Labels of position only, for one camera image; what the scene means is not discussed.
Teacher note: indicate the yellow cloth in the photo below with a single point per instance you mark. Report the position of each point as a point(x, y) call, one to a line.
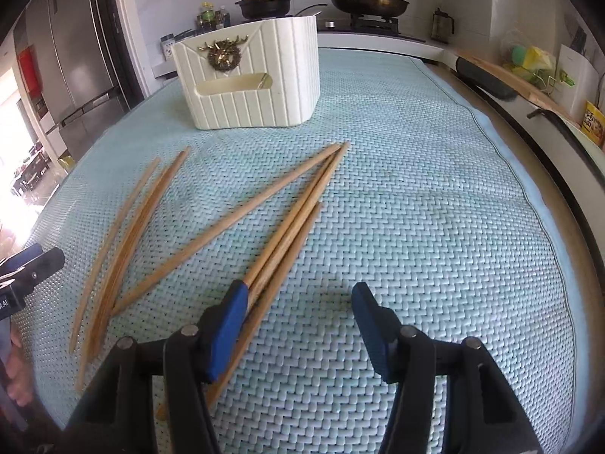
point(539, 61)

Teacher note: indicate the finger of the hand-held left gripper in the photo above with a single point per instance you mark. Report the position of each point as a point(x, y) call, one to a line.
point(26, 250)
point(45, 265)

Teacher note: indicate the green sponge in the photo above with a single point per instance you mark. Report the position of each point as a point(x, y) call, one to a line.
point(518, 56)

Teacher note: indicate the wooden cutting board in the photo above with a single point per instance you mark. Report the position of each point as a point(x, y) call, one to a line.
point(515, 85)

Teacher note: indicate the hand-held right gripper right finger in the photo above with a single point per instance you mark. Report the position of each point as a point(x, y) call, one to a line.
point(373, 335)

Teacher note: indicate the large dark sauce bottle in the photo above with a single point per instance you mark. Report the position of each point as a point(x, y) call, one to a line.
point(206, 19)

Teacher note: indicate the light blue woven mat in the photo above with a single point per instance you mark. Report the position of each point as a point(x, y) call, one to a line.
point(401, 198)

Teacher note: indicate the glass french press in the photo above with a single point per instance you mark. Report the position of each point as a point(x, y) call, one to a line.
point(442, 27)

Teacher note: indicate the yellow cup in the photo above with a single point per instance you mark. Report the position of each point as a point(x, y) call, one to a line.
point(593, 123)

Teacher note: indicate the black gas stove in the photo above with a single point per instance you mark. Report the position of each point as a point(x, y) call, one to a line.
point(378, 24)

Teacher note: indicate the wooden chopstick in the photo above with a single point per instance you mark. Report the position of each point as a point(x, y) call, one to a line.
point(227, 224)
point(293, 236)
point(125, 283)
point(302, 203)
point(279, 283)
point(134, 255)
point(113, 255)

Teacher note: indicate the steel refrigerator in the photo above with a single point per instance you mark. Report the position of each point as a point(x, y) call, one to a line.
point(80, 56)

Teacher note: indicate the black dish tray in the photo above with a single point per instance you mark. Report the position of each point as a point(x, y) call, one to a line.
point(487, 80)

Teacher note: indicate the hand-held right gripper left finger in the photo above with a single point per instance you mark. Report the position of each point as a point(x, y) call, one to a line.
point(229, 331)

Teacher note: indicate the cream ribbed utensil holder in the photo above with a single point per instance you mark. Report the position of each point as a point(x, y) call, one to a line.
point(246, 104)

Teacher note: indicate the clear plastic bag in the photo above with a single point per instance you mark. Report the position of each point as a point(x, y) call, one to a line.
point(513, 40)

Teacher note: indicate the small dark sauce bottle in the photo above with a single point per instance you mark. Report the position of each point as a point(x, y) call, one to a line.
point(222, 18)

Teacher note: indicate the person's left hand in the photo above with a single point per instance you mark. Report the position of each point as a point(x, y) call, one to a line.
point(21, 378)

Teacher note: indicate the black clay pot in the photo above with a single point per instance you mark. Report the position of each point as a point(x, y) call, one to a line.
point(264, 8)

